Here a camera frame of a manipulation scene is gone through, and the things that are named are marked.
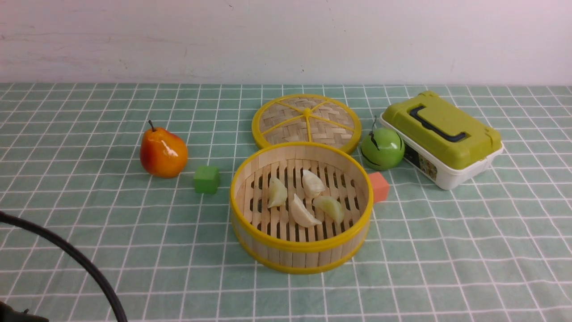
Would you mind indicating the pale toy dumpling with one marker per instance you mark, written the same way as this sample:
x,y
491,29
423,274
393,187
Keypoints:
x,y
330,206

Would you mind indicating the bamboo steamer lid yellow rim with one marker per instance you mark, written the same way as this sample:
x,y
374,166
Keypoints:
x,y
307,117

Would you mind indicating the bamboo steamer tray yellow rim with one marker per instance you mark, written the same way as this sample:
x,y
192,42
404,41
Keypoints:
x,y
271,236

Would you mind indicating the white toy dumpling left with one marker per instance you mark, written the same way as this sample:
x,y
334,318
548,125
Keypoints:
x,y
278,193

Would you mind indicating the white toy dumpling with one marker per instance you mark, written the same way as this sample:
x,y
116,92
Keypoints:
x,y
312,184
301,215
278,193

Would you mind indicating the white toy dumpling top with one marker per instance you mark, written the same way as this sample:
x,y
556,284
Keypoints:
x,y
312,184

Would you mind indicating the white toy dumpling centre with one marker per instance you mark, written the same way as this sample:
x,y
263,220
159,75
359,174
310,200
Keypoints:
x,y
301,215

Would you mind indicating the green wooden cube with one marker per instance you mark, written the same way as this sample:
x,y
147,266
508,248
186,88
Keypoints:
x,y
206,179

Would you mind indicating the green toy apple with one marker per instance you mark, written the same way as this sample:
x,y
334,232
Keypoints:
x,y
382,148

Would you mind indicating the orange wooden cube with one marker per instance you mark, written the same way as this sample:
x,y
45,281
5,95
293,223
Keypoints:
x,y
380,187

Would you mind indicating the red orange toy pear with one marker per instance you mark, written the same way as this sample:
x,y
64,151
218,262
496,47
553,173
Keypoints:
x,y
162,154

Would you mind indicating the green lidded white box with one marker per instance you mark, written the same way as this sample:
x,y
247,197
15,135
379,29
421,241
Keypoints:
x,y
442,141

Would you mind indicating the green checkered tablecloth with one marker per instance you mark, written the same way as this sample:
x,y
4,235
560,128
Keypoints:
x,y
495,249

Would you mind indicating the black device corner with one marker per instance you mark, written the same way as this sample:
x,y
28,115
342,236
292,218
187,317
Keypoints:
x,y
8,314

